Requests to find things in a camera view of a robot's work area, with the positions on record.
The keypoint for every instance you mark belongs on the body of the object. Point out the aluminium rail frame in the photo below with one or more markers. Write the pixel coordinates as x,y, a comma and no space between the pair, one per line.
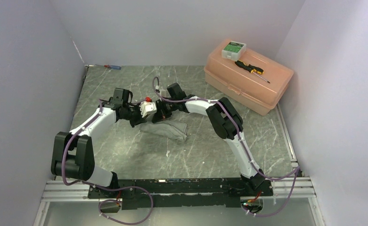
302,188

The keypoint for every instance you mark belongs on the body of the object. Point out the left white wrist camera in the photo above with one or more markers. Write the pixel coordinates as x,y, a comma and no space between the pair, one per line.
147,107

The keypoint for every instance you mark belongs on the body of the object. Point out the small green white box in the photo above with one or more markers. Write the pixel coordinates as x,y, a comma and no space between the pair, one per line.
233,50

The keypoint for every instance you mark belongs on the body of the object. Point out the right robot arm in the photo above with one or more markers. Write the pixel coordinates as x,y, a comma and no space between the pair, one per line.
225,120

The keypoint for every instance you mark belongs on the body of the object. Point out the grey cloth napkin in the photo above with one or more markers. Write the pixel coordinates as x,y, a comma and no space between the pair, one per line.
171,129

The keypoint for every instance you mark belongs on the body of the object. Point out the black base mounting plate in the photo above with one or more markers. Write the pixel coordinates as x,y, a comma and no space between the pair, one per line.
188,192

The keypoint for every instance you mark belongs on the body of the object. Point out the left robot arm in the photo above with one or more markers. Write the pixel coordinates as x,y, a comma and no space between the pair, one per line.
73,155

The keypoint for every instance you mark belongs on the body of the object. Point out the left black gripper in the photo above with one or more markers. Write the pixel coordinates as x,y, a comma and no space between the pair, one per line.
140,119

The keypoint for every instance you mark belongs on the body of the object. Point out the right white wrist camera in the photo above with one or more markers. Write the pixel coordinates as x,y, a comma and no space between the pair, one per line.
161,93

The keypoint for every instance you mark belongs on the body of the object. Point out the black yellow screwdriver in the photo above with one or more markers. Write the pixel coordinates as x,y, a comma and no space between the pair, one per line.
252,69

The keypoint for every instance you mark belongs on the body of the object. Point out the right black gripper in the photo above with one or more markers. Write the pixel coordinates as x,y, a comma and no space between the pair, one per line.
161,114

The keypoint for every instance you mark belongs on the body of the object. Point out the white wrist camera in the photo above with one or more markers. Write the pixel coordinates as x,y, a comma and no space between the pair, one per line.
161,93
147,107

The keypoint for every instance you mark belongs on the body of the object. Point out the red blue screwdriver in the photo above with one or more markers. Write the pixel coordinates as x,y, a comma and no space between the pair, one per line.
114,67

